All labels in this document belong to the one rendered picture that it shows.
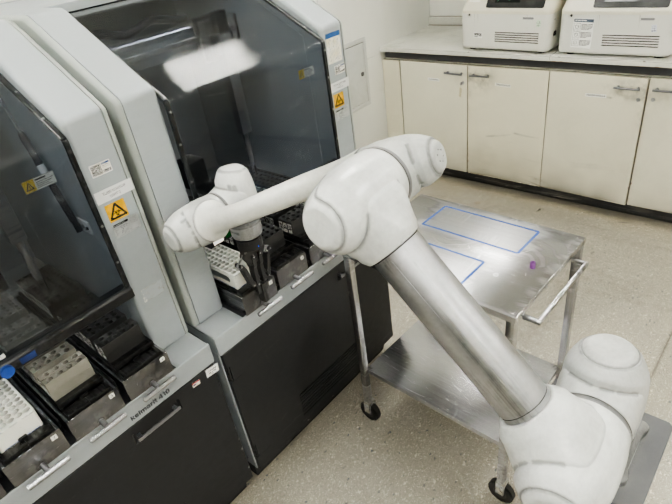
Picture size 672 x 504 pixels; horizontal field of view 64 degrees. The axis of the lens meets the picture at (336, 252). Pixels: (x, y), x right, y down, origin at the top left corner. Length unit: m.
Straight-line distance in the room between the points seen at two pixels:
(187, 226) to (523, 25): 2.51
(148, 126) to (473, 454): 1.57
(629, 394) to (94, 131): 1.25
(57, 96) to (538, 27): 2.61
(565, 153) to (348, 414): 2.07
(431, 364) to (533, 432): 1.09
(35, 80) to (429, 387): 1.50
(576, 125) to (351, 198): 2.65
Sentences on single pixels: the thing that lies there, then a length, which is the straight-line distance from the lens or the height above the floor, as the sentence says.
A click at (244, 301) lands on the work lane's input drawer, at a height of 0.79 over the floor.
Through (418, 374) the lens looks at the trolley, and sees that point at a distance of 2.03.
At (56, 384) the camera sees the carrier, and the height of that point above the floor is 0.86.
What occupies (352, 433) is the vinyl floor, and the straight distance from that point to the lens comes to 2.23.
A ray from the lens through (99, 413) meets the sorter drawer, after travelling 1.51.
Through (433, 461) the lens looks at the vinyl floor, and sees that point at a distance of 2.14.
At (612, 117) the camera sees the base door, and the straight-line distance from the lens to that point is 3.35.
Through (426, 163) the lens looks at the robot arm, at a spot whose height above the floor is 1.34.
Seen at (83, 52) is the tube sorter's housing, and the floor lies 1.53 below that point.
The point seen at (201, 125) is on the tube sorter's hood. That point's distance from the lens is 1.50.
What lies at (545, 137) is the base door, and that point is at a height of 0.42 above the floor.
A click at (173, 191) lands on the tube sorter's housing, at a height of 1.17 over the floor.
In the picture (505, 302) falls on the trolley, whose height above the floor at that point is 0.82.
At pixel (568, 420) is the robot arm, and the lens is 1.02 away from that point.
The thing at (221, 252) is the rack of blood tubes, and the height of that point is 0.86.
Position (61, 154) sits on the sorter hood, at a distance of 1.33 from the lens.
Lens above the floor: 1.75
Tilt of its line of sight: 33 degrees down
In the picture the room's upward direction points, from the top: 9 degrees counter-clockwise
